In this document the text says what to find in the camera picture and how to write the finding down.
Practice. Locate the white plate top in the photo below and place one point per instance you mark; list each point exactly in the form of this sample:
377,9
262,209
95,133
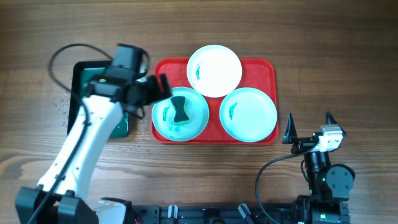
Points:
214,71

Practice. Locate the black water tray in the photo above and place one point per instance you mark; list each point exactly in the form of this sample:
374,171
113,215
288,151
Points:
82,72

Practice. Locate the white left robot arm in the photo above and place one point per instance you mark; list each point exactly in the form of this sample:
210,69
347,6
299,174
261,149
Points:
61,193

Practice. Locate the white plate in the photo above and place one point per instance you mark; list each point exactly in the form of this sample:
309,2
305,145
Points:
214,71
248,114
196,108

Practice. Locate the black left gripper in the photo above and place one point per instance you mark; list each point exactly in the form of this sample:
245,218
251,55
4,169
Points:
158,92

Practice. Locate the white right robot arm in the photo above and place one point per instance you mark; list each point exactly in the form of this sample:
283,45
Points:
329,184

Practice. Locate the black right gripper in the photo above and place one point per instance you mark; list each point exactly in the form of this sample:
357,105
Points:
301,144

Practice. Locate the green scouring sponge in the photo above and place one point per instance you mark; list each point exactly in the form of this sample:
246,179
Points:
178,103

